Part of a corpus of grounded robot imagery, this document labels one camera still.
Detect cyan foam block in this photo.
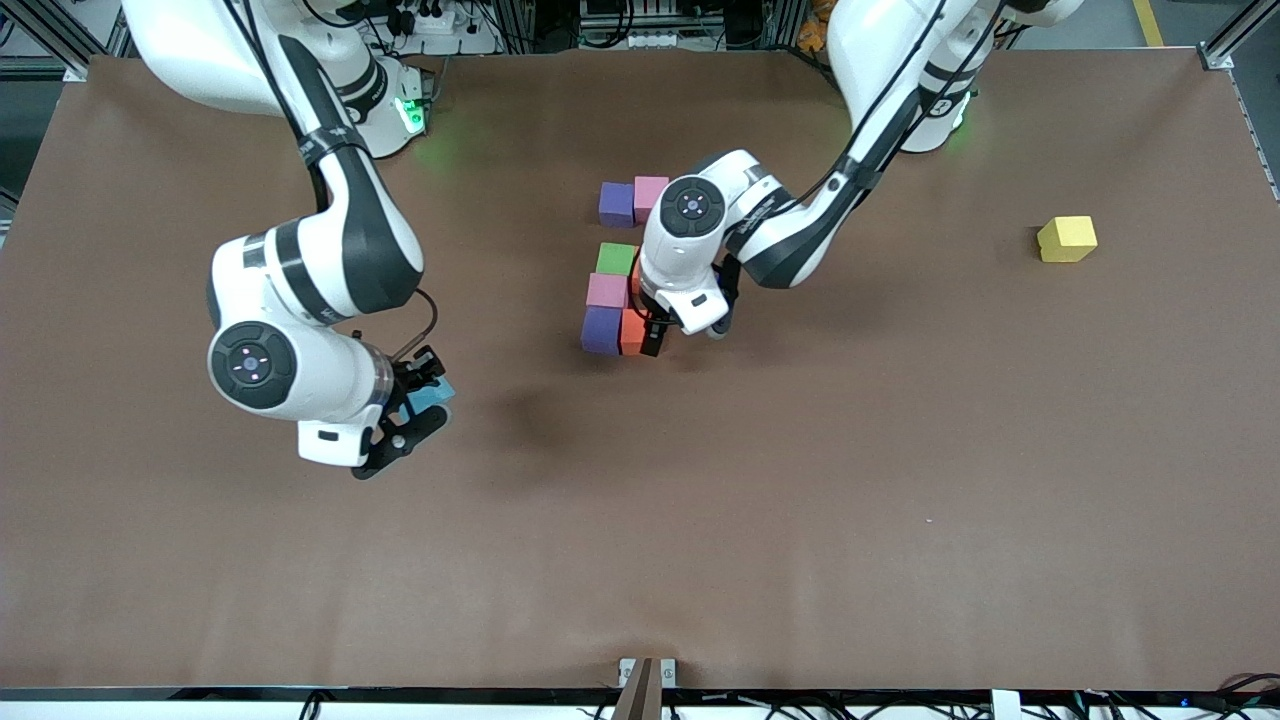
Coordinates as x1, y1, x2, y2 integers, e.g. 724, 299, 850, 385
405, 378, 457, 417

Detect purple foam block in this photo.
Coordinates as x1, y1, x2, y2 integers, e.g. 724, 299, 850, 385
598, 181, 637, 229
580, 305, 623, 356

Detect table cover mat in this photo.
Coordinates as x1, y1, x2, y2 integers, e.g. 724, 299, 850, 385
0, 48, 1280, 691

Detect black equipment rack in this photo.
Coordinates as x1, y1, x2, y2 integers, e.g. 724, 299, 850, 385
505, 0, 801, 51

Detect pile of orange objects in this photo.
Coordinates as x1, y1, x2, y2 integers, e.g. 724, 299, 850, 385
798, 0, 836, 53

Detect yellow foam block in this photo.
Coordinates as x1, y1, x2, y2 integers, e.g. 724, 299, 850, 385
1037, 215, 1099, 264

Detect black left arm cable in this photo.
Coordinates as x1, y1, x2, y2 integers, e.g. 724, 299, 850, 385
627, 0, 1001, 313

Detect camera mount post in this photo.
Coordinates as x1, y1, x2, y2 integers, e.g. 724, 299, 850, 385
612, 656, 679, 720

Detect aluminium frame profile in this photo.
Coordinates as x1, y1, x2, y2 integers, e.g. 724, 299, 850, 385
1195, 0, 1280, 201
0, 0, 136, 81

